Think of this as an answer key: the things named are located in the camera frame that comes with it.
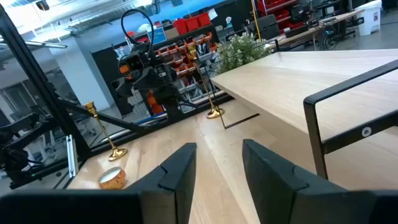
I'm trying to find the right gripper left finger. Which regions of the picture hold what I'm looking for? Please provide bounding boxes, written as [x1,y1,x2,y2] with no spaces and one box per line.
[0,142,198,224]

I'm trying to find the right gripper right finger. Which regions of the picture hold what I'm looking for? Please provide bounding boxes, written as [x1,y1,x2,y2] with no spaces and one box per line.
[242,138,398,224]

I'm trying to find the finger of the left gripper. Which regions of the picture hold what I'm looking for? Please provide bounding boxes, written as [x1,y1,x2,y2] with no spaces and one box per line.
[111,77,135,98]
[133,74,156,91]

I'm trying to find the white tealight candle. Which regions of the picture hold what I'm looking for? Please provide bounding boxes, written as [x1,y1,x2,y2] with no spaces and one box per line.
[98,166,127,190]

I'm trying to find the short brass candlestick holder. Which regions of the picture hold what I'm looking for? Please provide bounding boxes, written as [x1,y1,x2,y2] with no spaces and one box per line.
[84,101,129,162]

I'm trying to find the tall brass candlestick holder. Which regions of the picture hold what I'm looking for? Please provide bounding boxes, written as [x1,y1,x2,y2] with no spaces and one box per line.
[187,43,225,120]

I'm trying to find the parts shelving with orange bins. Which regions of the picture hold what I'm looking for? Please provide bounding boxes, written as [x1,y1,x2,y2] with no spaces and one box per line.
[91,12,219,116]

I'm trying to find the potted green white-flowered plant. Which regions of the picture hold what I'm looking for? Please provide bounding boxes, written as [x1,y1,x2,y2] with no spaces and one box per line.
[216,32,273,75]

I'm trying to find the wooden riser shelf black legs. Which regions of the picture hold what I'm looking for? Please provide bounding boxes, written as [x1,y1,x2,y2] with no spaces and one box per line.
[210,49,398,180]

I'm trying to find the long wooden workbench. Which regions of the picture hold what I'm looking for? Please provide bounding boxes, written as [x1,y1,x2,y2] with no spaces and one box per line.
[267,9,364,50]

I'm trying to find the white trash bin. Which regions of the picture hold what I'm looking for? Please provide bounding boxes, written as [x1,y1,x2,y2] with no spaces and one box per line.
[355,0,382,36]

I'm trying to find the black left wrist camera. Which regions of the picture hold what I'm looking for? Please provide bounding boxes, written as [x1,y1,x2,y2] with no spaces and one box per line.
[119,51,147,75]

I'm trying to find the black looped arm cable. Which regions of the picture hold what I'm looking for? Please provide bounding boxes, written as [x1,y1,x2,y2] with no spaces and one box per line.
[120,8,155,55]

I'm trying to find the silver aluminium bracket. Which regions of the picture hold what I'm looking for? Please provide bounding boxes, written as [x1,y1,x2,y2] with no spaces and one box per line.
[65,134,79,179]

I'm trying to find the yellow hanging cable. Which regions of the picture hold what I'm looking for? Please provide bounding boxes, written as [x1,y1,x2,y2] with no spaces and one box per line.
[250,0,262,43]

